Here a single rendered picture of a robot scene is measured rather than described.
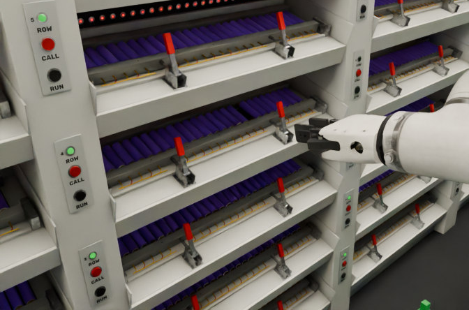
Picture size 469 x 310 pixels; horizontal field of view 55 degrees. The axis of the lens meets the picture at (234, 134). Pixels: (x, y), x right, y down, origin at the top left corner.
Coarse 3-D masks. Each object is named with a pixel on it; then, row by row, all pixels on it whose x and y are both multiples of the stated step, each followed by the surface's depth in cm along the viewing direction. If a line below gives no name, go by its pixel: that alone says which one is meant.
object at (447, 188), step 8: (464, 24) 148; (448, 32) 153; (456, 32) 151; (464, 32) 149; (464, 40) 149; (448, 88) 158; (440, 184) 172; (448, 184) 169; (440, 192) 173; (448, 192) 170; (456, 200) 176; (456, 208) 179; (448, 216) 175; (440, 224) 177; (448, 224) 178; (440, 232) 178
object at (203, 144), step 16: (272, 112) 104; (288, 112) 105; (240, 128) 97; (256, 128) 100; (192, 144) 90; (208, 144) 92; (144, 160) 84; (160, 160) 85; (176, 160) 88; (192, 160) 89; (112, 176) 80; (128, 176) 82
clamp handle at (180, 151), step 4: (176, 140) 82; (180, 140) 83; (176, 144) 83; (180, 144) 83; (176, 148) 83; (180, 148) 83; (180, 152) 83; (184, 152) 83; (180, 156) 83; (184, 156) 84; (180, 160) 83; (184, 160) 84; (184, 164) 84; (184, 168) 84; (184, 172) 84
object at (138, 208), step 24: (312, 96) 112; (264, 144) 98; (288, 144) 99; (168, 168) 87; (192, 168) 88; (216, 168) 89; (240, 168) 91; (264, 168) 97; (144, 192) 81; (168, 192) 82; (192, 192) 84; (216, 192) 90; (120, 216) 76; (144, 216) 79
